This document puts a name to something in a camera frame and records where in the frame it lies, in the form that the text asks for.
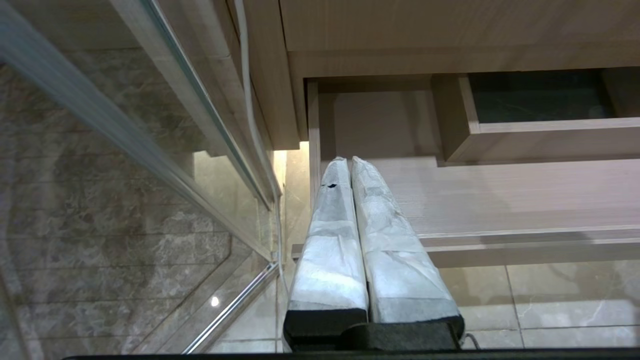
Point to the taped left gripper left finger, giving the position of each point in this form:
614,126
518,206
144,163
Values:
330,260

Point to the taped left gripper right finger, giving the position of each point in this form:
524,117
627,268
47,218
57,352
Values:
400,270

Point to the wooden vanity drawer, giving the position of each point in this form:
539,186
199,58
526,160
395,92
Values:
500,200

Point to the wooden cabinet side panel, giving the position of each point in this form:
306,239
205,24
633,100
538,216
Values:
270,75

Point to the glass shower partition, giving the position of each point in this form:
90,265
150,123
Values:
100,200

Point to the fixed wooden cabinet front panel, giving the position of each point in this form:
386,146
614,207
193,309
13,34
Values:
450,25

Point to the chrome floor rail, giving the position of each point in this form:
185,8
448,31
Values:
230,310

